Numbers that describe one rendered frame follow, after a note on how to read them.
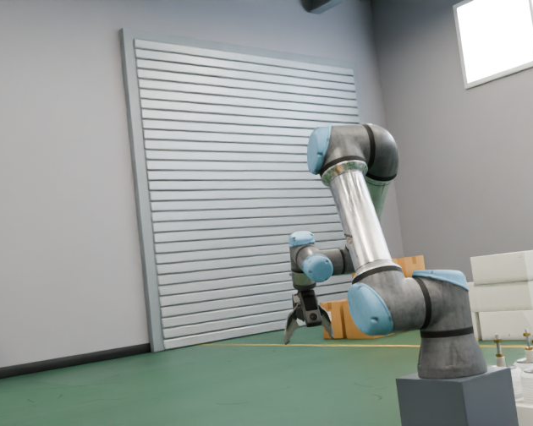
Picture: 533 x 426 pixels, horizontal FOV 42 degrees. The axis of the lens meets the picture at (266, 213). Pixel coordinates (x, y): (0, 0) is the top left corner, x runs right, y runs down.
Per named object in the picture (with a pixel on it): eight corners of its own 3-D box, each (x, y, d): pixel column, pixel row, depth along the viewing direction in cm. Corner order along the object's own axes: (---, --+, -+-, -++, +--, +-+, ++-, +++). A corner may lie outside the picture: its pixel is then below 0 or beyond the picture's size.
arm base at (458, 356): (459, 379, 144) (453, 331, 145) (403, 377, 156) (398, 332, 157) (501, 368, 153) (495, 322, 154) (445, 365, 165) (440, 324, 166)
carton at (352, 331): (394, 334, 551) (389, 297, 553) (373, 338, 536) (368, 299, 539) (367, 335, 574) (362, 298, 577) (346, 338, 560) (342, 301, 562)
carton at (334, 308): (349, 333, 602) (345, 298, 604) (369, 333, 583) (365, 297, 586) (323, 338, 584) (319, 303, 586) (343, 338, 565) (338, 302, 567)
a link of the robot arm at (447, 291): (485, 325, 151) (475, 263, 153) (429, 333, 148) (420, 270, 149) (455, 324, 163) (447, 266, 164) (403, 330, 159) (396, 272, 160)
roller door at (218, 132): (156, 352, 635) (123, 26, 665) (149, 352, 645) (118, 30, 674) (390, 310, 835) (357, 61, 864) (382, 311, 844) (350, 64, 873)
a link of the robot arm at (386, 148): (400, 112, 178) (363, 253, 208) (361, 115, 175) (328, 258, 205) (420, 138, 169) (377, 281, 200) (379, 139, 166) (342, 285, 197)
